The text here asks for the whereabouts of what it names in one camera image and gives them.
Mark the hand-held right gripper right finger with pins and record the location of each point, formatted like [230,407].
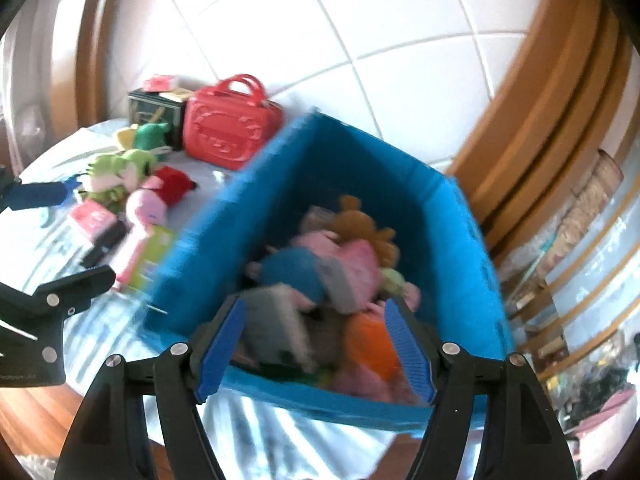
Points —
[410,355]

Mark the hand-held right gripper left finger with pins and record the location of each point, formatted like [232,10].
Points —
[220,350]

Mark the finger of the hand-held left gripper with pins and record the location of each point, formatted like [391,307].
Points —
[75,287]
[40,196]

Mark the orange plush toy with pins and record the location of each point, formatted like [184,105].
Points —
[372,345]

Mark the light green ball plush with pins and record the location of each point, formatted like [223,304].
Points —
[392,281]

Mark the pink pig plush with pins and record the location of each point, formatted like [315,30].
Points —
[355,265]

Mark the blue plush toy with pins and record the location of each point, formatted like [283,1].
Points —
[295,272]

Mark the brown teddy bear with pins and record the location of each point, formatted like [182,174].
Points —
[362,225]

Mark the blue plastic crate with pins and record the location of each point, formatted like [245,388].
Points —
[250,200]

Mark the striped blue bedsheet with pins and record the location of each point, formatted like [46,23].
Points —
[60,255]

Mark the black case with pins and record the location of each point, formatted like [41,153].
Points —
[105,245]

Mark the pink floral tissue pack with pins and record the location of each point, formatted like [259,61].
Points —
[92,217]

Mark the pink white box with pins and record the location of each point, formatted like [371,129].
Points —
[131,255]

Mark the light green frog plush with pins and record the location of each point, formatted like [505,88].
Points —
[117,175]

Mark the yellow plush toy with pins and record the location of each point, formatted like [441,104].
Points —
[125,137]

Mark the pink bunny plush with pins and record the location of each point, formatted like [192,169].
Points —
[147,207]

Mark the sheer curtain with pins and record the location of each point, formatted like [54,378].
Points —
[45,75]

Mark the green plush toy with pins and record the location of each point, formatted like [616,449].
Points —
[150,136]

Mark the red plush toy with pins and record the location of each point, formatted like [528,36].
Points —
[175,184]

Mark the dark green gift box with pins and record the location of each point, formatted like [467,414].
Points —
[150,107]

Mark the pink tissue packet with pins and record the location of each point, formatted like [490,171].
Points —
[160,82]

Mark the gold flat box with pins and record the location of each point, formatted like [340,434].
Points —
[175,95]

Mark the wooden display shelf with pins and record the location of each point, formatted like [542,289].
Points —
[575,270]

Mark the red hard-shell suitcase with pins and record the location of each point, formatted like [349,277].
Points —
[225,125]

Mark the white padded wooden headboard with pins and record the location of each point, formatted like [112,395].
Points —
[325,35]

